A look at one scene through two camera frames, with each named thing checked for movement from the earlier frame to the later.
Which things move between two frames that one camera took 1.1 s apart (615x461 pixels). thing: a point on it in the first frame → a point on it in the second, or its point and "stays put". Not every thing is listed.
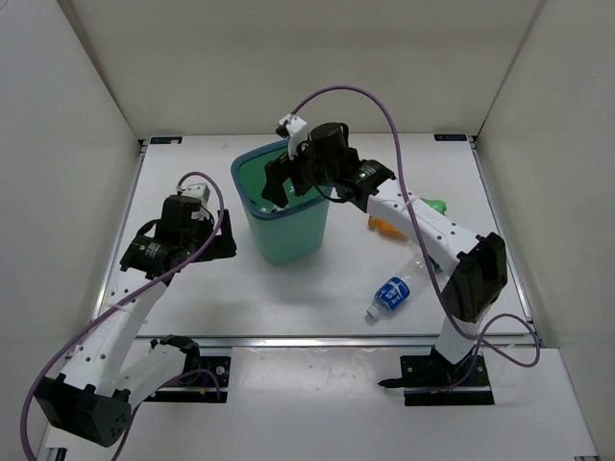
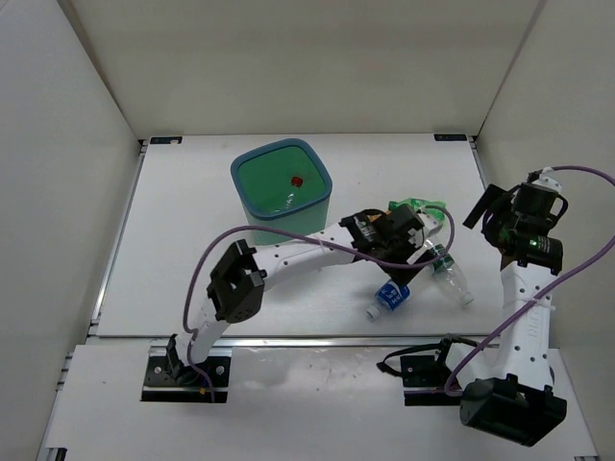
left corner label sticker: x=175 y=140 stays put
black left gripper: x=222 y=245 → x=402 y=275
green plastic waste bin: x=291 y=234 stays put
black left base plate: x=208 y=386 stays put
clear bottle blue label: x=394 y=293 stays put
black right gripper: x=292 y=166 → x=496 y=203
